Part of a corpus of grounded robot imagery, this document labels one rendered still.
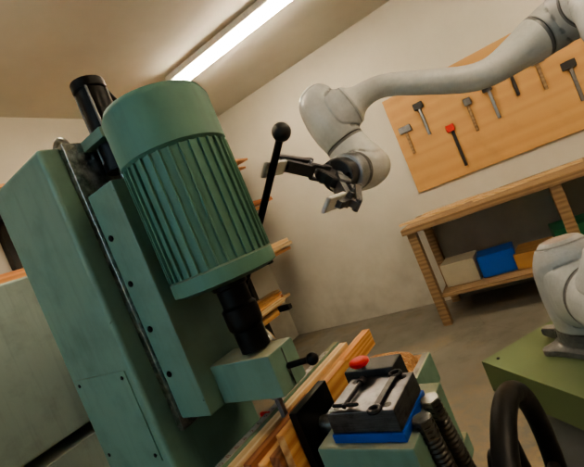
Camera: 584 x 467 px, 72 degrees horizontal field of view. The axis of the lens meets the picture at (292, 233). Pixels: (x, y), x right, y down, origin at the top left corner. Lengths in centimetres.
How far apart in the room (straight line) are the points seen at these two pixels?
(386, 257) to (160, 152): 365
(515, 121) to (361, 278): 198
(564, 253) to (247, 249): 74
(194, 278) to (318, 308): 406
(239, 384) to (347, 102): 66
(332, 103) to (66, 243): 63
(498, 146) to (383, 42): 136
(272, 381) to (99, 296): 32
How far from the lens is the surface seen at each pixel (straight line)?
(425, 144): 388
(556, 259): 110
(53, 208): 80
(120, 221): 72
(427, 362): 86
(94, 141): 79
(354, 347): 93
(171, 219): 61
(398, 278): 418
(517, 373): 118
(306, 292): 463
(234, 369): 70
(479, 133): 382
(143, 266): 71
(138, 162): 64
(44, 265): 88
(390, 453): 54
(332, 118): 99
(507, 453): 53
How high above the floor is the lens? 124
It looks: 1 degrees down
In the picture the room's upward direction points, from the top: 23 degrees counter-clockwise
